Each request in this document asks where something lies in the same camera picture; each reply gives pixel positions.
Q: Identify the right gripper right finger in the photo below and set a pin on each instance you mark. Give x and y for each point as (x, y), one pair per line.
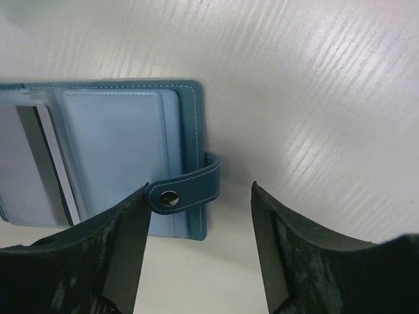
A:
(308, 268)

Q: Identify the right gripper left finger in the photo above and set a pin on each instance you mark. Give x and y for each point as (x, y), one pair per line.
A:
(92, 267)

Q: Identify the blue card holder wallet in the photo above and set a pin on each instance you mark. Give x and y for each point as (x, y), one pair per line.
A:
(114, 136)

